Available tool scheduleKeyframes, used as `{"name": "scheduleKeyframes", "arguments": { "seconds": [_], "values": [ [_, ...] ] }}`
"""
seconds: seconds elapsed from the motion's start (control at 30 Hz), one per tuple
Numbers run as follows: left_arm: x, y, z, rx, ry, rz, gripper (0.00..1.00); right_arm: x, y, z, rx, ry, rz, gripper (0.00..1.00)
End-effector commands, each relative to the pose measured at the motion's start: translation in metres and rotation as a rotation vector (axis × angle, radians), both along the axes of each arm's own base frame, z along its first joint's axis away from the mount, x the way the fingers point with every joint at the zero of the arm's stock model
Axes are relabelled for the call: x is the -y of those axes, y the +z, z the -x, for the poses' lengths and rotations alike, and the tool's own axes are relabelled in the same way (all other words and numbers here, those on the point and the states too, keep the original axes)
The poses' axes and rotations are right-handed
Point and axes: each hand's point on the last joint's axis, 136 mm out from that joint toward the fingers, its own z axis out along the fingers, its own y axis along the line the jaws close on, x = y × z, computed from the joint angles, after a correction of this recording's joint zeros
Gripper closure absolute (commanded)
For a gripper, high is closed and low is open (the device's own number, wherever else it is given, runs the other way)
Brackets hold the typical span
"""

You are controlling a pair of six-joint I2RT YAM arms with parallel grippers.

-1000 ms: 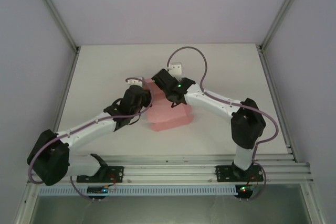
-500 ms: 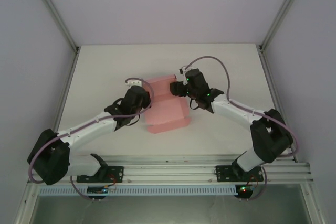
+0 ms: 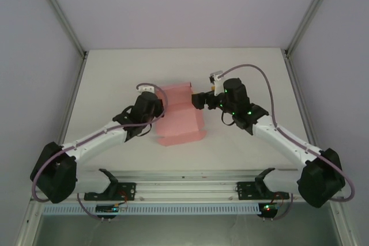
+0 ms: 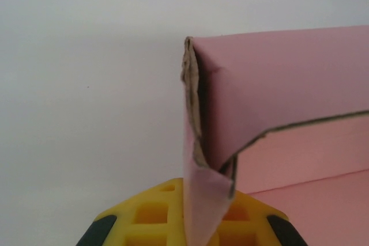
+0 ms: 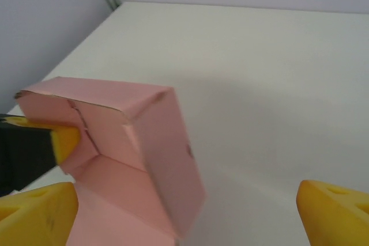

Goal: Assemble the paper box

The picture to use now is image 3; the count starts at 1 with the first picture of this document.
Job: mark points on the aluminium table side rail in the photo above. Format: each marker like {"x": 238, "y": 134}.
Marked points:
{"x": 72, "y": 96}
{"x": 299, "y": 96}

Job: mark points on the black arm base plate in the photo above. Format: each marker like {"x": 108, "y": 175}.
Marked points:
{"x": 95, "y": 195}
{"x": 245, "y": 191}

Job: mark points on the aluminium frame post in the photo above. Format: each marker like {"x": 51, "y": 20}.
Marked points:
{"x": 310, "y": 12}
{"x": 60, "y": 12}

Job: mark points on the aluminium mounting rail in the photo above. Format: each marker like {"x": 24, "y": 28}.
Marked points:
{"x": 184, "y": 188}

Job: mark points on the small circuit board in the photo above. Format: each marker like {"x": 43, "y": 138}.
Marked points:
{"x": 106, "y": 208}
{"x": 269, "y": 208}

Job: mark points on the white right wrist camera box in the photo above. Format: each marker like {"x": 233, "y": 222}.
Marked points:
{"x": 217, "y": 83}

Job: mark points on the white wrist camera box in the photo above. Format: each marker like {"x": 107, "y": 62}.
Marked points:
{"x": 145, "y": 87}
{"x": 217, "y": 83}

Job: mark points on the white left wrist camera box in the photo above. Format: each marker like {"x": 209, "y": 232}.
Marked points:
{"x": 145, "y": 87}

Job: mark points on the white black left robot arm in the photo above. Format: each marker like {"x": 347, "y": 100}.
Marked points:
{"x": 95, "y": 139}

